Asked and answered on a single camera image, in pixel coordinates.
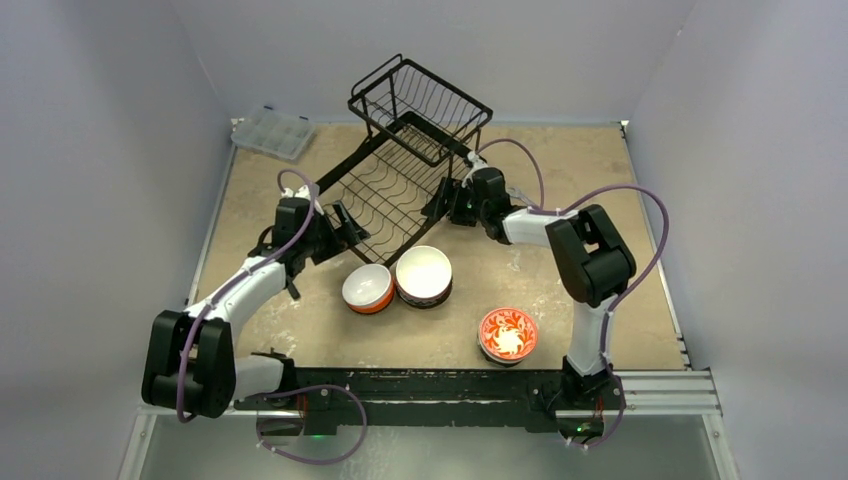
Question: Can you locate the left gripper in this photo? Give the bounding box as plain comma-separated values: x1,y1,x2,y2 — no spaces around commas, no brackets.
299,201,368,264

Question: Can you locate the orange white bowl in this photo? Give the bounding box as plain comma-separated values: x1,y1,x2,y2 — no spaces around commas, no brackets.
341,264,395,315

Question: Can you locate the black wire dish rack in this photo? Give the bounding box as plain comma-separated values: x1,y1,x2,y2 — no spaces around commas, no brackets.
317,54,493,266

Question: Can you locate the white ribbed bowl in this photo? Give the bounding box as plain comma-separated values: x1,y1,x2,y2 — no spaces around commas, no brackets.
395,245,453,309

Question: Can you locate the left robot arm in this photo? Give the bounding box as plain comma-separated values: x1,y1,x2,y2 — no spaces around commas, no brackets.
141,197,370,422

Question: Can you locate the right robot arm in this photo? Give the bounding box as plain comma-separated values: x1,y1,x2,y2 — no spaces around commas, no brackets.
421,167,636,407

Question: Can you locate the clear plastic organizer box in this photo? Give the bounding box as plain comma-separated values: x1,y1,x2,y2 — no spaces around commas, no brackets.
231,106,316,164

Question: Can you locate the red floral bowl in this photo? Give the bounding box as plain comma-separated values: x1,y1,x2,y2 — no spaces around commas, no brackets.
477,307,539,367

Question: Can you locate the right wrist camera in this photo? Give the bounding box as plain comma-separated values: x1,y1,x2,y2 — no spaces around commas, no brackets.
461,150,489,188

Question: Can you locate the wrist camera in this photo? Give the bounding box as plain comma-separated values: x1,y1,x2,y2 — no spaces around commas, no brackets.
461,150,489,188
281,185,324,215

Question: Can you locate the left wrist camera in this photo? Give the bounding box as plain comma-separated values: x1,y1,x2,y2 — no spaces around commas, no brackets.
281,185,324,215

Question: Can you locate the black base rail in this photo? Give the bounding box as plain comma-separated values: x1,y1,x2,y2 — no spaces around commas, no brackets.
235,367,624,435

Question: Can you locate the aluminium frame rail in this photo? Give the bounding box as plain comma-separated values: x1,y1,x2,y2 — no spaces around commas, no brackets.
120,371,738,479

